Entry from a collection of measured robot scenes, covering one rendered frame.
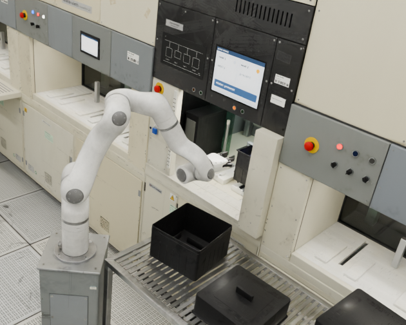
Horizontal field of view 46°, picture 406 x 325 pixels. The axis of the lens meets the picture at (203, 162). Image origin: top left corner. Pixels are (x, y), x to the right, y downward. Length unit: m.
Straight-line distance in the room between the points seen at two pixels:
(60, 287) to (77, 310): 0.15
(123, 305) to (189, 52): 1.62
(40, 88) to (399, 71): 2.76
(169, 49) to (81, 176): 0.86
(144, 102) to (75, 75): 2.11
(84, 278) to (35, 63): 2.00
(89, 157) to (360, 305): 1.20
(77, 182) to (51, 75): 1.97
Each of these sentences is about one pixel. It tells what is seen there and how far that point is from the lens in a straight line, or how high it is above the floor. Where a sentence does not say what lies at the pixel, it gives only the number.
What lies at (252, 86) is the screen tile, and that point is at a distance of 2.15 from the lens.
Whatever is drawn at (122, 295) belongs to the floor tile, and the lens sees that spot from 3.20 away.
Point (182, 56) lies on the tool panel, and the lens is 2.43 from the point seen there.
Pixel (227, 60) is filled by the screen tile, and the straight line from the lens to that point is 2.22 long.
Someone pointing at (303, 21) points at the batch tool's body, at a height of 1.89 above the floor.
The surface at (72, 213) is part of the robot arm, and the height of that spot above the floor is 1.01.
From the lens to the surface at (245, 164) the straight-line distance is 2.54.
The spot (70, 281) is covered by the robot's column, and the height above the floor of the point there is 0.69.
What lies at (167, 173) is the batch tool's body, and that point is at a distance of 2.72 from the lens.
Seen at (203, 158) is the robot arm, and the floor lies 1.29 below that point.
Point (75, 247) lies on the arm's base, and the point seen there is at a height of 0.83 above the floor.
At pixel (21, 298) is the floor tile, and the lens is 3.22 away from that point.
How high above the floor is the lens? 2.22
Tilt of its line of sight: 28 degrees down
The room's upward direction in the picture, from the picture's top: 8 degrees clockwise
